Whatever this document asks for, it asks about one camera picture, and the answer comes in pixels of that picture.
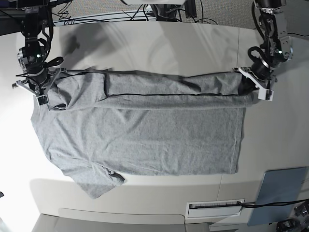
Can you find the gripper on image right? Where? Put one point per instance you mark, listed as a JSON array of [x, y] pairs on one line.
[[259, 77]]

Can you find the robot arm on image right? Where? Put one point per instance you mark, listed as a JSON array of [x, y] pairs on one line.
[[270, 22]]

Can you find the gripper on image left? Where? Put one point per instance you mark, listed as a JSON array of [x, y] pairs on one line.
[[38, 81]]

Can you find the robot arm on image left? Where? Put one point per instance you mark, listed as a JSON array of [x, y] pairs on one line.
[[38, 29]]

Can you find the blue-grey flat pad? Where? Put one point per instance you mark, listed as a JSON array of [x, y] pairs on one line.
[[281, 185]]

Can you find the black device at corner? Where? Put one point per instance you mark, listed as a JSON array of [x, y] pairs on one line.
[[289, 225]]

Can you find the grey T-shirt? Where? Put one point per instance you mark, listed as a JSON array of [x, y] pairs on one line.
[[100, 126]]

